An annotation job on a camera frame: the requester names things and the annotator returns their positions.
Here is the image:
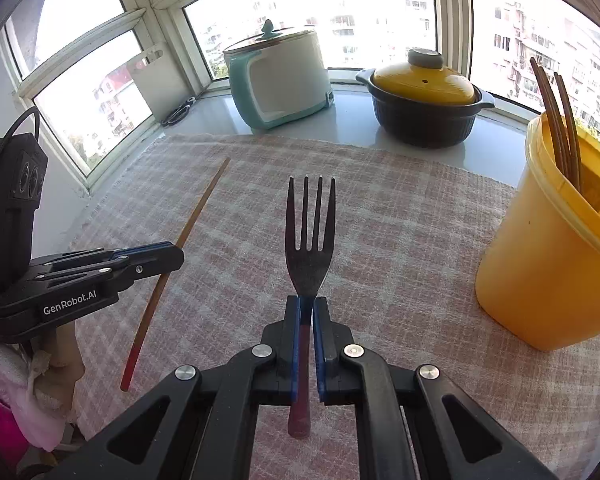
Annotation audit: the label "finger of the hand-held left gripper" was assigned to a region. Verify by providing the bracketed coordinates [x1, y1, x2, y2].
[30, 241, 178, 273]
[10, 249, 186, 300]

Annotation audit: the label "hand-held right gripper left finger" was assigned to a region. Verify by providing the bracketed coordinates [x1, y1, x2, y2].
[45, 295, 302, 480]

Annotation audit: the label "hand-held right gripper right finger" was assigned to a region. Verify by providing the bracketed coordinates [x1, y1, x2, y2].
[312, 296, 556, 480]

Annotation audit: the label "metal fork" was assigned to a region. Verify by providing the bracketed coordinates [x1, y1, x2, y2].
[284, 175, 337, 438]

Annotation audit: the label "yellow plastic container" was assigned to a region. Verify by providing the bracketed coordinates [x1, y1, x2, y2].
[475, 111, 600, 352]

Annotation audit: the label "person's left hand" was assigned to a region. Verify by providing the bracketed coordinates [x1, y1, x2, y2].
[0, 320, 87, 453]

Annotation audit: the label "black scissors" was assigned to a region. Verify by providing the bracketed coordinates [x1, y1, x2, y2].
[161, 96, 197, 127]

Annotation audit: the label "pink plaid table cloth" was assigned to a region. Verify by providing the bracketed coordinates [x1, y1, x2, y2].
[70, 132, 600, 480]

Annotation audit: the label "white cutting board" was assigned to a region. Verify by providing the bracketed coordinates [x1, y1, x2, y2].
[129, 46, 191, 123]

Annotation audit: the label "black casserole pot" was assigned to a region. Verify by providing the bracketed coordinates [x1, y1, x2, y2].
[355, 69, 496, 149]

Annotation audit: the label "glass lid teal knob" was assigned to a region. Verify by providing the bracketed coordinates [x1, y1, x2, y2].
[222, 19, 318, 55]

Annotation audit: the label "yellow casserole lid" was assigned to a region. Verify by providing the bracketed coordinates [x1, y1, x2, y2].
[371, 47, 477, 107]

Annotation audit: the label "black camera cable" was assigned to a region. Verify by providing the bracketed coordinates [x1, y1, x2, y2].
[2, 106, 42, 143]

